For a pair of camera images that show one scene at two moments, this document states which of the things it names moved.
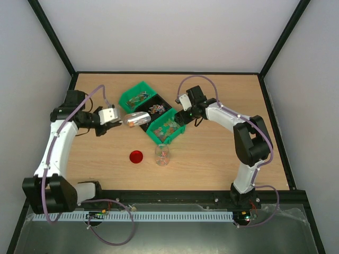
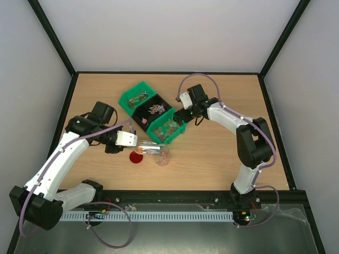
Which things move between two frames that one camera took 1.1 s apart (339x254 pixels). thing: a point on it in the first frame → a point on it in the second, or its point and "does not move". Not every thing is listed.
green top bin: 135,94 does not move
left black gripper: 107,127 → 110,150
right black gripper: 181,118 does not move
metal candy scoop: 136,118 → 149,147
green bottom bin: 166,128 does not move
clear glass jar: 162,154 does not move
